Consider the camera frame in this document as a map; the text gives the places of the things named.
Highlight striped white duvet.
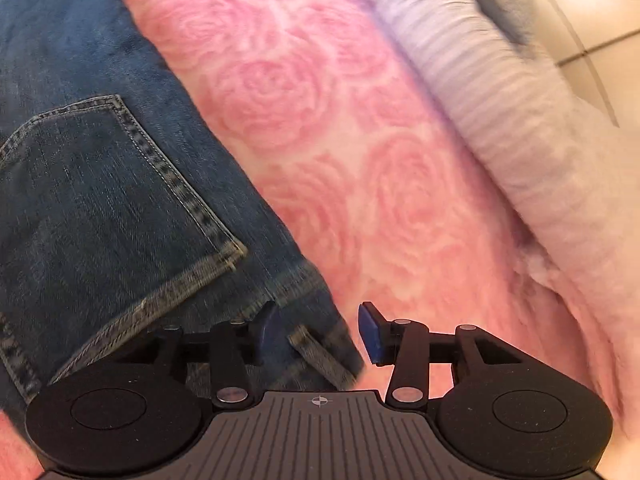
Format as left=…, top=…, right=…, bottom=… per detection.
left=330, top=0, right=640, bottom=413

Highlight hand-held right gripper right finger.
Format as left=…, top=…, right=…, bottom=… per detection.
left=357, top=301, right=526, bottom=407

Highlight pink rose blanket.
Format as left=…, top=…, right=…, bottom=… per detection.
left=0, top=0, right=628, bottom=480

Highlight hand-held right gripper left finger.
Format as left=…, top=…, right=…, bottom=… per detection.
left=117, top=301, right=286, bottom=407

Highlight blue jeans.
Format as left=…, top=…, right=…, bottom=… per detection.
left=0, top=0, right=367, bottom=407

